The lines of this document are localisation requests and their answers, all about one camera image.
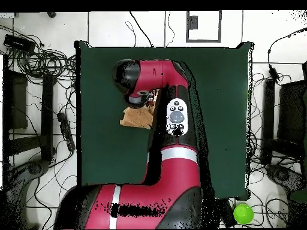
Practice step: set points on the bright green ball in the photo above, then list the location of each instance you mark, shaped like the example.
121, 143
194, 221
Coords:
243, 214

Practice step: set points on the tan terry towel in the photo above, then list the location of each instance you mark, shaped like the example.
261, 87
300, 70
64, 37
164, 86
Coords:
136, 118

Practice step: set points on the small grey square plate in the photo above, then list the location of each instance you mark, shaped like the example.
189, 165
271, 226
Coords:
193, 22

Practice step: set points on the small dark object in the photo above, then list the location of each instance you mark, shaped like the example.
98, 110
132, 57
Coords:
50, 14

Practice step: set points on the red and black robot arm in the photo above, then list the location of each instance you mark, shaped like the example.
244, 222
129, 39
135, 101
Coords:
177, 172

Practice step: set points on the dark green tablecloth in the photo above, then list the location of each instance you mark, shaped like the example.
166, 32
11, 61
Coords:
100, 143

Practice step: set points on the grey chair base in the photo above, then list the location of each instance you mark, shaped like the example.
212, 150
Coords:
283, 175
36, 167

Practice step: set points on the black power strip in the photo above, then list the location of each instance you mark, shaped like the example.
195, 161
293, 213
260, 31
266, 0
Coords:
66, 130

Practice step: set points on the black power adapter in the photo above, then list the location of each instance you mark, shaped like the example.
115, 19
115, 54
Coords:
273, 73

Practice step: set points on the flat black box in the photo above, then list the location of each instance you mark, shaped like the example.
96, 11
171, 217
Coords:
18, 42

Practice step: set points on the black stand frame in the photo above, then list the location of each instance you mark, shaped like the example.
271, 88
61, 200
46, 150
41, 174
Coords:
47, 119
268, 119

